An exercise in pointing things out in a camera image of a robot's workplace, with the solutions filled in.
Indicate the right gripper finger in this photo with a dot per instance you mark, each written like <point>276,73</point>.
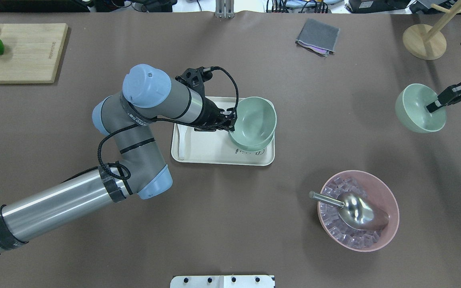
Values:
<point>436,104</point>

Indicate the aluminium frame post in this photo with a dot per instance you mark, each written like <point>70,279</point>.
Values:
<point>224,9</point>

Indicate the wooden cutting board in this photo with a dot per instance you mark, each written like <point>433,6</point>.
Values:
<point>32,52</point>

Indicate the pink bowl with ice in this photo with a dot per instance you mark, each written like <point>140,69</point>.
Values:
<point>369,187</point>

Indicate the green bowl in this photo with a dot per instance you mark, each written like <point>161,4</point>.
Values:
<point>412,113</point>
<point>256,121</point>
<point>253,148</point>

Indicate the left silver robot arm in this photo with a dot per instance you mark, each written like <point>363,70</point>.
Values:
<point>129,159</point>

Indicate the grey folded cloth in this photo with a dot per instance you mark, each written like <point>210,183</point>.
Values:
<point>318,37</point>

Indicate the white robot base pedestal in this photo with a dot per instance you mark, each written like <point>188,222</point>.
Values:
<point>223,281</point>

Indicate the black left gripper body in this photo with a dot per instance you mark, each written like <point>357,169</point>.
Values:
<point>209,113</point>

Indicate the cream rabbit tray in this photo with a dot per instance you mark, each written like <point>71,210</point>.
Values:
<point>217,148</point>

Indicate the wooden mug tree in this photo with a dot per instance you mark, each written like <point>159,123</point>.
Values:
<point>427,42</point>

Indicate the white ceramic spoon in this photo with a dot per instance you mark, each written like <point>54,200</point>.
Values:
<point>182,130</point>

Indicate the metal scoop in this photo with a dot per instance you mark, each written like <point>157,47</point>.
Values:
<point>356,211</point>

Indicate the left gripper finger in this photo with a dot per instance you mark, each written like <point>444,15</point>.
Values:
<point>226,121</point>

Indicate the green bowl on tray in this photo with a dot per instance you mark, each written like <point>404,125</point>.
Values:
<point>253,148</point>

